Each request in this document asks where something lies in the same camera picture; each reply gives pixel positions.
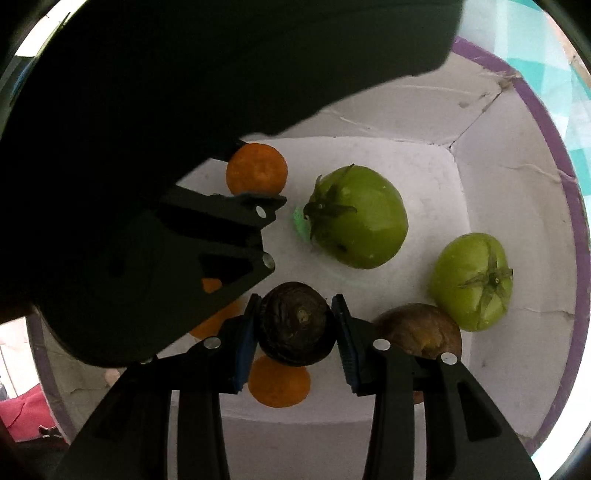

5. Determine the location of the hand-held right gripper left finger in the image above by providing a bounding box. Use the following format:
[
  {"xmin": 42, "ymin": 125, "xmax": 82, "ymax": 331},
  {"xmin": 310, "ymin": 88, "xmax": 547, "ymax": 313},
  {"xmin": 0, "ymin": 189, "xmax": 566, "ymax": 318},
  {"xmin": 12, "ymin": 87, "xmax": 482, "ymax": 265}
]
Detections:
[{"xmin": 55, "ymin": 293, "xmax": 264, "ymax": 480}]

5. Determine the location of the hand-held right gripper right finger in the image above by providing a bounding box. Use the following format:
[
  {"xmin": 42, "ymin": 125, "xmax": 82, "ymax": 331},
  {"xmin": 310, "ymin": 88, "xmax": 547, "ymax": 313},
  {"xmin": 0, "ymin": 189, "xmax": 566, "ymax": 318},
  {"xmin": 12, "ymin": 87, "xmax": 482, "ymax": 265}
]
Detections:
[{"xmin": 330, "ymin": 293, "xmax": 541, "ymax": 480}]

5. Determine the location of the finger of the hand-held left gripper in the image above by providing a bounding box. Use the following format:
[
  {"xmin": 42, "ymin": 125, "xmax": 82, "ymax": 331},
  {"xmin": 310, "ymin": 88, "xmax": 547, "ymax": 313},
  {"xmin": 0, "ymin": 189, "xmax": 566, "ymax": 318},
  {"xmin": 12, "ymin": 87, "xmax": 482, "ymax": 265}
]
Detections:
[
  {"xmin": 157, "ymin": 185, "xmax": 288, "ymax": 232},
  {"xmin": 185, "ymin": 226, "xmax": 276, "ymax": 305}
]

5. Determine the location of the small orange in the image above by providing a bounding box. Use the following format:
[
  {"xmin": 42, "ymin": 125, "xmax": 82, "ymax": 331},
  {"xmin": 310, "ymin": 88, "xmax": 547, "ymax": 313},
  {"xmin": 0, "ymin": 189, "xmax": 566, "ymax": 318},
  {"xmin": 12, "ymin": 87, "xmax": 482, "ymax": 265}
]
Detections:
[{"xmin": 188, "ymin": 277, "xmax": 245, "ymax": 340}]

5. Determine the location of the medium orange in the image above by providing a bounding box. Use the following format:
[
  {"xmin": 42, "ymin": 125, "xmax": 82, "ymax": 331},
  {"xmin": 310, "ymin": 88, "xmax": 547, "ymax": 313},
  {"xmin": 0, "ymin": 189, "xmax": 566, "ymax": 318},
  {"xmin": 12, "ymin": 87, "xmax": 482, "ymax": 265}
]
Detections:
[{"xmin": 226, "ymin": 143, "xmax": 288, "ymax": 196}]

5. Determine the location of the large orange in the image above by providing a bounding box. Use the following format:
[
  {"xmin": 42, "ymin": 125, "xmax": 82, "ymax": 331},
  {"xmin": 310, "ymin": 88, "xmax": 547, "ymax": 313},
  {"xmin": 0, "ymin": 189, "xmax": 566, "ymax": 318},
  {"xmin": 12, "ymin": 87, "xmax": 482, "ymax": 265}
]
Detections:
[{"xmin": 248, "ymin": 354, "xmax": 311, "ymax": 408}]

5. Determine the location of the dark wrinkled passion fruit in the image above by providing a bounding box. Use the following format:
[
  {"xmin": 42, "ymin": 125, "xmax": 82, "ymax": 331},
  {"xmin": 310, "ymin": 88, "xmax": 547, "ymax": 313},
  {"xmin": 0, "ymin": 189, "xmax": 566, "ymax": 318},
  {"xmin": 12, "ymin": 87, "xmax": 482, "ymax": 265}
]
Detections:
[{"xmin": 255, "ymin": 281, "xmax": 338, "ymax": 367}]

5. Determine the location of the wrinkled red-brown apple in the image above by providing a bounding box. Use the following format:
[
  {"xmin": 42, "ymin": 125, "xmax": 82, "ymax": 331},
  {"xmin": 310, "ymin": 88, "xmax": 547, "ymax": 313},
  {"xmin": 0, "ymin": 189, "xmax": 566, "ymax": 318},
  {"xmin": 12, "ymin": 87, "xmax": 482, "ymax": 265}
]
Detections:
[{"xmin": 373, "ymin": 303, "xmax": 462, "ymax": 404}]

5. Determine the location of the large green tomato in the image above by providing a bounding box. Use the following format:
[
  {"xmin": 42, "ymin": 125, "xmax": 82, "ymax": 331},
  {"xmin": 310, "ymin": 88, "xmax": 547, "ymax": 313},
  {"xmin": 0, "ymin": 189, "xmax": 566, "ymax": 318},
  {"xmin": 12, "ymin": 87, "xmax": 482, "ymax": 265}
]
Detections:
[{"xmin": 304, "ymin": 164, "xmax": 409, "ymax": 270}]

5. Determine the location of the small ribbed green tomato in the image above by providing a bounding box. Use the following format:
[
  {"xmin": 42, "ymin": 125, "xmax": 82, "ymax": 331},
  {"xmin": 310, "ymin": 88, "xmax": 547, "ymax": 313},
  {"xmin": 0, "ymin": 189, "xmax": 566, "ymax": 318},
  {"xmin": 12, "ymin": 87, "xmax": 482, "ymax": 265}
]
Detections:
[{"xmin": 430, "ymin": 233, "xmax": 514, "ymax": 332}]

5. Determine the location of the red cloth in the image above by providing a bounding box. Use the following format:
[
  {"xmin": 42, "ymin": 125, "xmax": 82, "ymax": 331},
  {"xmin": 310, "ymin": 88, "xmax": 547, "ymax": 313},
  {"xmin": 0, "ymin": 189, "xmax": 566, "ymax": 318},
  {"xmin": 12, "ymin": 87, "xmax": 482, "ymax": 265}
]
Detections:
[{"xmin": 0, "ymin": 385, "xmax": 62, "ymax": 444}]

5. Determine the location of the teal white checked tablecloth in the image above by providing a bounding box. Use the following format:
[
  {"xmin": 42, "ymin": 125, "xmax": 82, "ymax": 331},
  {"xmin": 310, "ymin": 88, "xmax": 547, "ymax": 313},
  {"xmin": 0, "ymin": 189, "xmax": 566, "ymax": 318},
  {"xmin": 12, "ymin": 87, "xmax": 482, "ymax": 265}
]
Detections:
[{"xmin": 457, "ymin": 0, "xmax": 591, "ymax": 174}]

